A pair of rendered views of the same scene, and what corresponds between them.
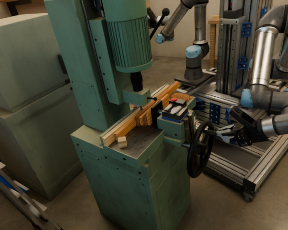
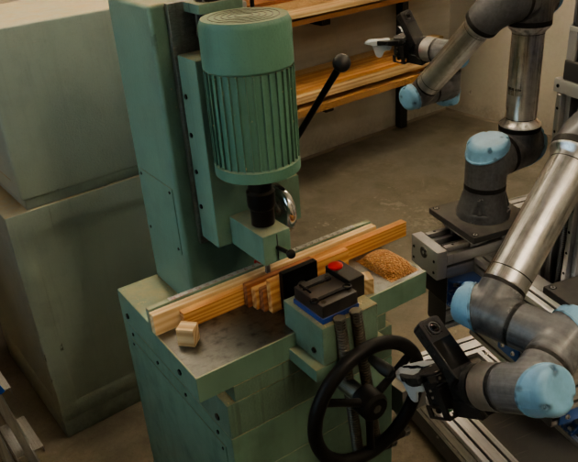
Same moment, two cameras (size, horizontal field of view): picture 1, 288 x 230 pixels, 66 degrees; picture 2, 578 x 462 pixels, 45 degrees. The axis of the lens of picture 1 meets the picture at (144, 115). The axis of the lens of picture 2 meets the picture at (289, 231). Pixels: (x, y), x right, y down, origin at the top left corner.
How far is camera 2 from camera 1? 52 cm
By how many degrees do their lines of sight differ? 16
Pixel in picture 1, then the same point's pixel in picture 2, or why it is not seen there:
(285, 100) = (537, 333)
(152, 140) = (253, 347)
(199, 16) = (518, 58)
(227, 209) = not seen: outside the picture
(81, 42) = (157, 97)
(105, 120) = (189, 275)
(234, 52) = not seen: outside the picture
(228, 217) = not seen: outside the picture
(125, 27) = (227, 88)
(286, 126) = (504, 392)
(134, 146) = (209, 351)
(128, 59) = (232, 155)
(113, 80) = (210, 190)
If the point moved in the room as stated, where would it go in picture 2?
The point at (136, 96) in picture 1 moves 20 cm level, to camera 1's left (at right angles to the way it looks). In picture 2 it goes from (252, 237) to (165, 231)
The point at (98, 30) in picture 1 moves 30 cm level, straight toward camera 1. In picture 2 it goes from (191, 81) to (144, 132)
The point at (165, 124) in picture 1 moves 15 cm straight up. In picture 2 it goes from (297, 319) to (292, 254)
